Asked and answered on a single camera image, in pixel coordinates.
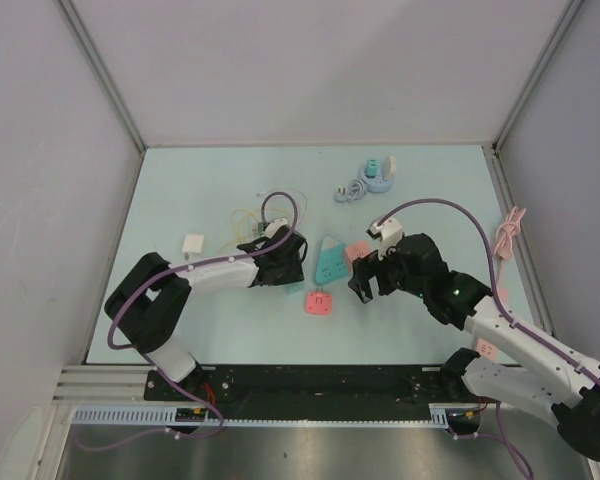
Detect pink cube socket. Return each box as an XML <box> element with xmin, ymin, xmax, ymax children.
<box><xmin>343</xmin><ymin>241</ymin><xmax>371</xmax><ymax>270</ymax></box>

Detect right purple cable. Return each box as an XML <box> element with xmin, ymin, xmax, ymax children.
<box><xmin>377</xmin><ymin>198</ymin><xmax>600</xmax><ymax>476</ymax></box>

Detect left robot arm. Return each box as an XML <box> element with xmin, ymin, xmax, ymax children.
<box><xmin>104</xmin><ymin>226</ymin><xmax>308</xmax><ymax>400</ymax></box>

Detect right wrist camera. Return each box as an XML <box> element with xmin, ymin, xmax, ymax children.
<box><xmin>367</xmin><ymin>217</ymin><xmax>404</xmax><ymax>260</ymax></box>

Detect pink square adapter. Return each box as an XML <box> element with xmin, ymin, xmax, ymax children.
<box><xmin>304</xmin><ymin>288</ymin><xmax>333</xmax><ymax>316</ymax></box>

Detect pink power strip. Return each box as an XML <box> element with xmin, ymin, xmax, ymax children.
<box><xmin>471</xmin><ymin>288</ymin><xmax>510</xmax><ymax>362</ymax></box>

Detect teal triangular power strip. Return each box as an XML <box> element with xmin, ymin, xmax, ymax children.
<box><xmin>314</xmin><ymin>235</ymin><xmax>349</xmax><ymax>287</ymax></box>

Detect light teal charger plug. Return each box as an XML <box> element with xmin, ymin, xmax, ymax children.
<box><xmin>285</xmin><ymin>282</ymin><xmax>304</xmax><ymax>294</ymax></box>

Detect white square adapter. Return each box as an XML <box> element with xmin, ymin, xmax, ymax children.
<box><xmin>381</xmin><ymin>155</ymin><xmax>397</xmax><ymax>183</ymax></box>

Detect purple cable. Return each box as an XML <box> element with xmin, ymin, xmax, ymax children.
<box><xmin>74</xmin><ymin>191</ymin><xmax>301</xmax><ymax>454</ymax></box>
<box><xmin>377</xmin><ymin>198</ymin><xmax>600</xmax><ymax>476</ymax></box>

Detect grey cable duct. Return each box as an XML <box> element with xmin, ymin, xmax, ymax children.
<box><xmin>71</xmin><ymin>405</ymin><xmax>458</xmax><ymax>429</ymax></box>

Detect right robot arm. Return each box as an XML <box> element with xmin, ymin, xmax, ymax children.
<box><xmin>348</xmin><ymin>228</ymin><xmax>600</xmax><ymax>462</ymax></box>

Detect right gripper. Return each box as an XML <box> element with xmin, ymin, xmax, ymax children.
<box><xmin>348</xmin><ymin>244</ymin><xmax>427</xmax><ymax>304</ymax></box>

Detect yellow usb cable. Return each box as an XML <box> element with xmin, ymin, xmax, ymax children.
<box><xmin>216</xmin><ymin>205</ymin><xmax>281</xmax><ymax>254</ymax></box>

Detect blue round power strip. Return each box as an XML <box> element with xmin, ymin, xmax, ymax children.
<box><xmin>334</xmin><ymin>168</ymin><xmax>395</xmax><ymax>203</ymax></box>

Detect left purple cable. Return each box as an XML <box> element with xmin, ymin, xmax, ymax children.
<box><xmin>74</xmin><ymin>191</ymin><xmax>301</xmax><ymax>454</ymax></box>

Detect white cube charger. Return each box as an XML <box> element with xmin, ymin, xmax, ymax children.
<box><xmin>181</xmin><ymin>233</ymin><xmax>206</xmax><ymax>259</ymax></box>

